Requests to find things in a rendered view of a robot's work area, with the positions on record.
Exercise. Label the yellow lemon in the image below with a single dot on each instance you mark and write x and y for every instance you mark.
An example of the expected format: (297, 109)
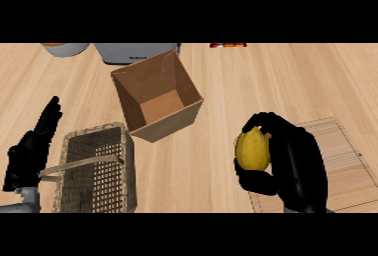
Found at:
(251, 150)

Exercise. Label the red and orange packet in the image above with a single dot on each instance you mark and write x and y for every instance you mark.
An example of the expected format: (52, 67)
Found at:
(228, 44)

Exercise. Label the woven wicker basket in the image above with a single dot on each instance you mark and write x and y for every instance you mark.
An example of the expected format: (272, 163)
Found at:
(96, 170)

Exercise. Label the brown cardboard box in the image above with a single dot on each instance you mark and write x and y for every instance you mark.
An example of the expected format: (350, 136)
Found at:
(157, 96)

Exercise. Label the pale wooden cutting board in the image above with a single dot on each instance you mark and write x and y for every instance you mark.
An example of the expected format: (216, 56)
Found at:
(340, 166)

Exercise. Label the grey appliance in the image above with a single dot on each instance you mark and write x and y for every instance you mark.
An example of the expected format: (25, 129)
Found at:
(135, 52)

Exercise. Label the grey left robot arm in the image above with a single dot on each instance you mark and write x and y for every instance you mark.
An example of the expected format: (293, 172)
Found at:
(24, 201)

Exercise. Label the white bowl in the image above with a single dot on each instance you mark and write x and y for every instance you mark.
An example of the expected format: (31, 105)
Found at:
(64, 48)

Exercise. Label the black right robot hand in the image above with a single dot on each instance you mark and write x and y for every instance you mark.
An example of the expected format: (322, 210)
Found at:
(297, 166)

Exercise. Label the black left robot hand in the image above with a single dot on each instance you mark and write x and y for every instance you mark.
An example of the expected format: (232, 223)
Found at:
(30, 150)

